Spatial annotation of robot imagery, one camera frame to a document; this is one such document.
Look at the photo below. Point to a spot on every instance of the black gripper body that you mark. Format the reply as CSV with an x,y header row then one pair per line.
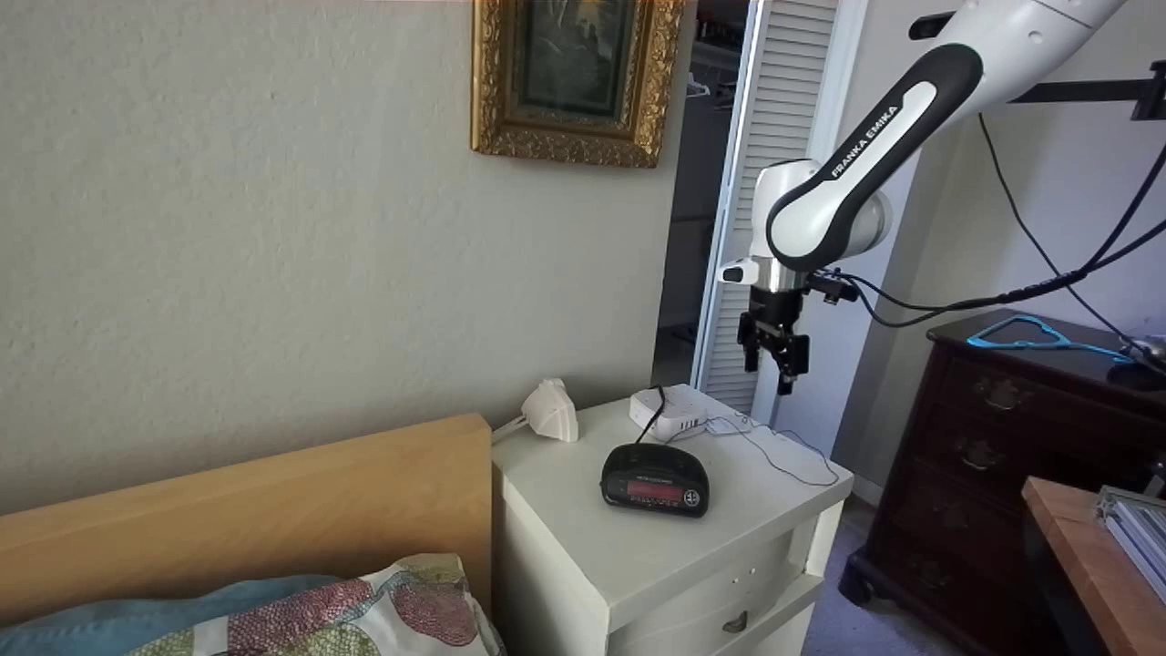
x,y
775,314

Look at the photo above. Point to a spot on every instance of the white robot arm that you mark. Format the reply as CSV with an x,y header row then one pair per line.
x,y
850,205

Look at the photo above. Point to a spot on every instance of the black digital alarm clock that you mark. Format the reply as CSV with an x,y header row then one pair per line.
x,y
650,480

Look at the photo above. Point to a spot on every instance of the white louvered closet door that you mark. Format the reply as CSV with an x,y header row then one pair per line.
x,y
741,122

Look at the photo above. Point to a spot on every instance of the white crumpled tissue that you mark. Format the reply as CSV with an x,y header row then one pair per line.
x,y
551,413

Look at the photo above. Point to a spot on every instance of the dark wooden dresser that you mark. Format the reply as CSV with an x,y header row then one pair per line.
x,y
972,484

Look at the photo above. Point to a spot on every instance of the white nightstand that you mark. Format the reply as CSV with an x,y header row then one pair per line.
x,y
585,549

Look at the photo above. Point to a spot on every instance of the small black device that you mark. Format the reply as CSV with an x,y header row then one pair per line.
x,y
1143,373

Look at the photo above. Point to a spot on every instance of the brown wooden desk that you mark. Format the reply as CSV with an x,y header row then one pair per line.
x,y
1086,559

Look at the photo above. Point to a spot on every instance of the gold framed painting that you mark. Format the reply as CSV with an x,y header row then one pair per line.
x,y
490,73

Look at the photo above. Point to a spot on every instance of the stack of papers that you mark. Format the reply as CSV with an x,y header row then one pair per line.
x,y
1143,533

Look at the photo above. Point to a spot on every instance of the floral patterned pillow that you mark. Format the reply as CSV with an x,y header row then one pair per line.
x,y
404,613

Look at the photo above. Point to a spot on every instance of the light wooden headboard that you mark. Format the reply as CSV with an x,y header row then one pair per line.
x,y
242,522

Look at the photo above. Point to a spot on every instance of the blue blanket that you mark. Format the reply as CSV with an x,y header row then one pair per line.
x,y
95,623

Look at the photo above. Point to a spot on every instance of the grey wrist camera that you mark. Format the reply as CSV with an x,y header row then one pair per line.
x,y
737,275

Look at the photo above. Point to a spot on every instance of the black mount bar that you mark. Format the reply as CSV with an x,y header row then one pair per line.
x,y
1094,91

